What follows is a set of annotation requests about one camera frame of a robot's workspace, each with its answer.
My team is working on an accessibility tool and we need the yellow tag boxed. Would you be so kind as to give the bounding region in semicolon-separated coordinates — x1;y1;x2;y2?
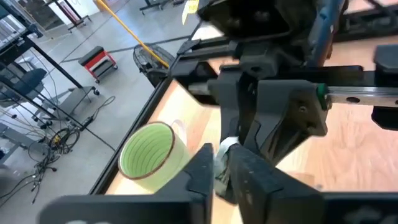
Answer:
181;0;200;26

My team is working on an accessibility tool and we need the grey rolling cart base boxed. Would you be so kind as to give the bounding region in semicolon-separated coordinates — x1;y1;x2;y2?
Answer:
30;85;101;123

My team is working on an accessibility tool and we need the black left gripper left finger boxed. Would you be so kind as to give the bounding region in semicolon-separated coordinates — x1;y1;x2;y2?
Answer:
36;142;216;224

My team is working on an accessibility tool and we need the green ceramic mug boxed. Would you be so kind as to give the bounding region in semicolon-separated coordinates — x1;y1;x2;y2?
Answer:
117;119;194;193

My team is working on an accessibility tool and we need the black floor fan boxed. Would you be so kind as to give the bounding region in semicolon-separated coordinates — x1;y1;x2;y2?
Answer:
132;43;175;87

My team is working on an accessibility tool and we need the black metal desk frame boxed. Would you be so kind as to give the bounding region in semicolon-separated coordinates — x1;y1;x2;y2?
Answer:
0;24;100;131

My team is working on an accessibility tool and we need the pale green stevia packet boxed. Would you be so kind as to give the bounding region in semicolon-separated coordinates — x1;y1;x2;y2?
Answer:
213;136;241;205

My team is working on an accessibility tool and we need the red black rolling stool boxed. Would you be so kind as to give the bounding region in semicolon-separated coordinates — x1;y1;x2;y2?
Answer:
77;45;119;85

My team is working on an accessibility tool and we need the yellow hanging hose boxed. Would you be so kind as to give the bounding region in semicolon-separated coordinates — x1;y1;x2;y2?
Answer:
95;0;171;68

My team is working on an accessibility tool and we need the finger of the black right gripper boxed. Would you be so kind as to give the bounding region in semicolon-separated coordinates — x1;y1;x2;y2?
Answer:
208;74;259;146
241;79;330;166

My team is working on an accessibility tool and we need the grey office chair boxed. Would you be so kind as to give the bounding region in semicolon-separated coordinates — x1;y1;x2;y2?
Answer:
0;67;48;104

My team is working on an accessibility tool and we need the black cable tangle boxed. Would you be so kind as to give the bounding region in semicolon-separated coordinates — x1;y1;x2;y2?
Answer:
0;124;82;206

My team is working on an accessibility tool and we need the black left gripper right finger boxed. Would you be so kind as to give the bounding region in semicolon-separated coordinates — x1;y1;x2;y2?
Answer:
229;144;398;224

